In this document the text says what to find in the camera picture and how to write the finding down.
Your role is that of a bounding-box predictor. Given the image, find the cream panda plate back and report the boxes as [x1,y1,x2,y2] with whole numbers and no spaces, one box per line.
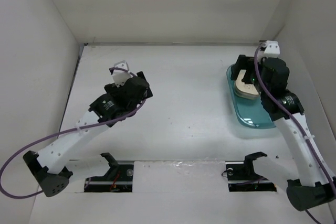
[234,70,259,100]

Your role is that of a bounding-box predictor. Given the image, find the teal plastic bin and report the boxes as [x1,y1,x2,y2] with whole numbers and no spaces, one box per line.
[226,66,275,130]

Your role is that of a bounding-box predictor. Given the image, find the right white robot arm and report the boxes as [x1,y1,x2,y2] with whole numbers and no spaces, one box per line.
[227,55,335,211]

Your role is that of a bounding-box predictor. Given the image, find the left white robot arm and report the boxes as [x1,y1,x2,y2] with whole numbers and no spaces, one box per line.
[23,67,153,197]

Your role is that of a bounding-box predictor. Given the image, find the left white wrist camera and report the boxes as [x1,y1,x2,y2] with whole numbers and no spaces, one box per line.
[109,60,135,88]

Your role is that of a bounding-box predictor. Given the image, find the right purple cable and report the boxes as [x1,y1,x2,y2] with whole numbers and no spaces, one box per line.
[253,45,336,224]

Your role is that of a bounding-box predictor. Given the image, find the purple cable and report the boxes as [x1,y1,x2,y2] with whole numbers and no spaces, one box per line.
[253,45,336,224]
[0,67,146,198]

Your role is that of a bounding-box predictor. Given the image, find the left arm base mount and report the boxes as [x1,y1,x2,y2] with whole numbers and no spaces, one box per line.
[83,162,134,193]

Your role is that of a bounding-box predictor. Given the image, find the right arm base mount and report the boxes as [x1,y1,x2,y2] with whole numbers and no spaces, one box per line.
[221,152,277,193]

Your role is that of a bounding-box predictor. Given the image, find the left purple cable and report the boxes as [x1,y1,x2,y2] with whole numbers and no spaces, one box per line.
[0,67,146,198]

